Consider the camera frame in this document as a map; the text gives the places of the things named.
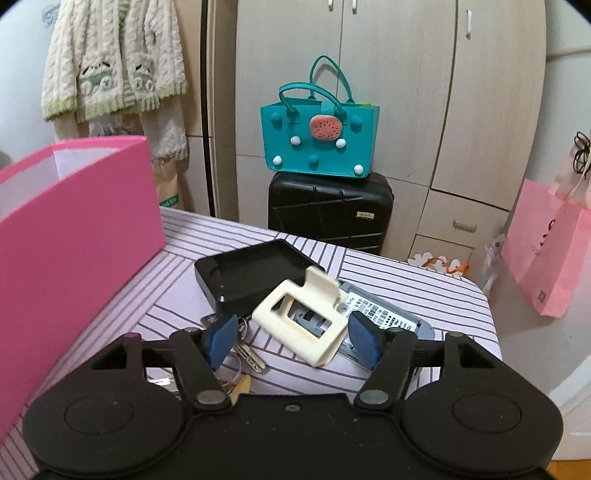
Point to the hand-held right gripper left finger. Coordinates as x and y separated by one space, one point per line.
220 339

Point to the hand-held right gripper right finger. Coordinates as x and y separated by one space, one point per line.
362 339

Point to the cream plastic holder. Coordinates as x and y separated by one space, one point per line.
323 281

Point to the pink cardboard box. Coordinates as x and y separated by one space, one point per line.
69 254

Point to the grey labelled hard drive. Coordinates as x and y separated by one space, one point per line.
369 309

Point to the striped tablecloth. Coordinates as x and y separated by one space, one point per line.
406 286

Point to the black rectangular tray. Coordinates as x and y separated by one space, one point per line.
258 272

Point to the orange white ornament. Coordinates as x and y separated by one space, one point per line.
438 265

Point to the black hard suitcase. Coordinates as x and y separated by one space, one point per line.
323 212

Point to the clear plastic bag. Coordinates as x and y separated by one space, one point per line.
494 258

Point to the brown paper bag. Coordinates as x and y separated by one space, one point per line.
168 184

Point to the pink shopping bag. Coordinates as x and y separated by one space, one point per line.
540 258

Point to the cream fleece robe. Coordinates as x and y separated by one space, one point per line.
166 134

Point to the teal felt handbag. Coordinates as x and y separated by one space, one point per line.
286 134

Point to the beige wardrobe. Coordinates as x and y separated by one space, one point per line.
406 92

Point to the cream knitted cardigan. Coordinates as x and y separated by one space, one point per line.
92 41

